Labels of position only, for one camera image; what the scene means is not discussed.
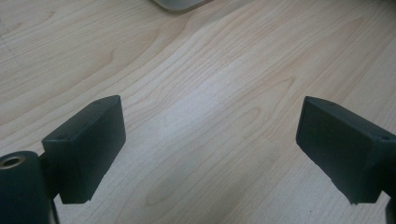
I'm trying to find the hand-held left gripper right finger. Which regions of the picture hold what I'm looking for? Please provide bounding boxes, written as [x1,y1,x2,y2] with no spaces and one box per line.
[295,95,396,205]

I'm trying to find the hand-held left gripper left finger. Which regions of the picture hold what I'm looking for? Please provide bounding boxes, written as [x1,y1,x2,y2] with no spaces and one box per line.
[41,94,127,205]

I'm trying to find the clear plastic container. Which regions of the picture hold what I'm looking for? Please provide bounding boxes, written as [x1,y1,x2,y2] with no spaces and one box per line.
[151,0,217,13]

